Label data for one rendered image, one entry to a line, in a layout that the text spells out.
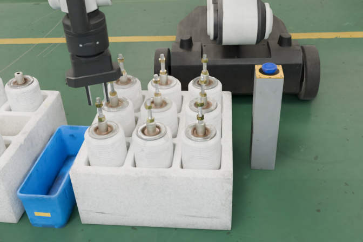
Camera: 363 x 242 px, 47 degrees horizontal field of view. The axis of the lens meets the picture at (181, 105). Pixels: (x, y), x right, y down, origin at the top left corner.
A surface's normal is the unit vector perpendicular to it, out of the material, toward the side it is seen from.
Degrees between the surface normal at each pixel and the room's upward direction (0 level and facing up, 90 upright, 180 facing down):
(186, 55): 45
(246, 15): 57
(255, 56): 0
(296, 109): 0
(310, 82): 86
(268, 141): 90
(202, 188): 90
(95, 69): 90
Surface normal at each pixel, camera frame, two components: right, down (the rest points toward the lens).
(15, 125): -0.14, 0.54
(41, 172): 0.99, 0.00
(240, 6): -0.07, -0.14
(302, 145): -0.04, -0.84
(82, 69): 0.29, 0.51
